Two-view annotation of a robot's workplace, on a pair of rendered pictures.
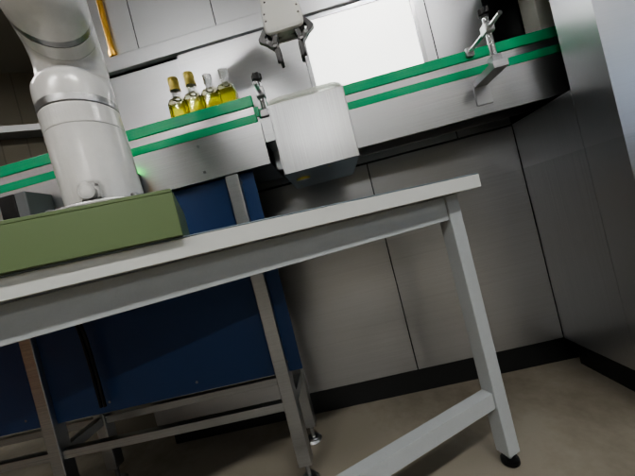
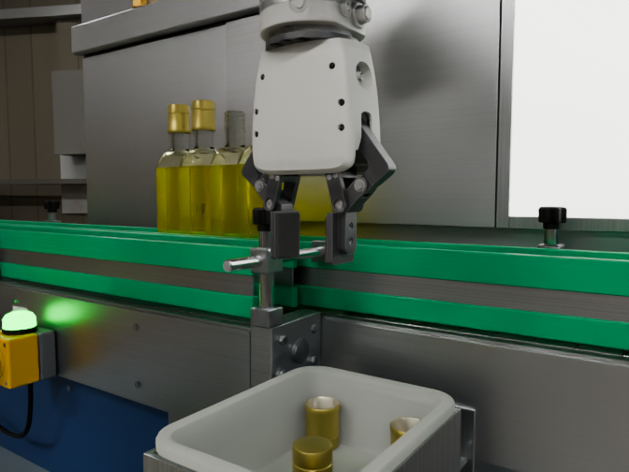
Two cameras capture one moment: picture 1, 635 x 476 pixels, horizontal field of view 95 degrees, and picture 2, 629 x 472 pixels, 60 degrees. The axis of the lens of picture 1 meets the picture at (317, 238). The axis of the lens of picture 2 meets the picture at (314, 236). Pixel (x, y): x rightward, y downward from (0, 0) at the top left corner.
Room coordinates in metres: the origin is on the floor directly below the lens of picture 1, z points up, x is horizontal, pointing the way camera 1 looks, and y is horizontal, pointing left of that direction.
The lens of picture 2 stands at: (0.37, -0.28, 1.19)
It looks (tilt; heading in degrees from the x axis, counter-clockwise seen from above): 4 degrees down; 31
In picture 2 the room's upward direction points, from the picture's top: straight up
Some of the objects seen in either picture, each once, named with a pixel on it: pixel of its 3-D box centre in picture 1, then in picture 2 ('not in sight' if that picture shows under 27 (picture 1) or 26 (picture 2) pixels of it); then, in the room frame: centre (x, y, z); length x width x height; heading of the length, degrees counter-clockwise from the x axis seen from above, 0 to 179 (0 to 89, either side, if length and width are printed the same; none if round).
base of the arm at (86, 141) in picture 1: (96, 167); not in sight; (0.53, 0.36, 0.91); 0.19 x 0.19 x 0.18
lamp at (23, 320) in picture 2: not in sight; (19, 321); (0.81, 0.49, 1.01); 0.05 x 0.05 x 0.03
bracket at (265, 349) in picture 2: (272, 134); (289, 347); (0.87, 0.06, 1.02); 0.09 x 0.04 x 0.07; 177
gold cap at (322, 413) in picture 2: not in sight; (322, 423); (0.83, -0.01, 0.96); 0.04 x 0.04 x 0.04
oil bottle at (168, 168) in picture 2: (185, 128); (181, 217); (1.00, 0.35, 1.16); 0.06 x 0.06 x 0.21; 87
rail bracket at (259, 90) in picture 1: (263, 99); (280, 264); (0.85, 0.05, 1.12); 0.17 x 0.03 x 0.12; 177
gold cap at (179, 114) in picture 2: (174, 85); (179, 119); (1.00, 0.35, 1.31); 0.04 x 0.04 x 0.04
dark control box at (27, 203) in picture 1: (28, 211); not in sight; (0.82, 0.77, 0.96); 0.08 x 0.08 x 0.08; 87
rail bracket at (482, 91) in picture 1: (488, 55); not in sight; (0.81, -0.58, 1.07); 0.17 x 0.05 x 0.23; 177
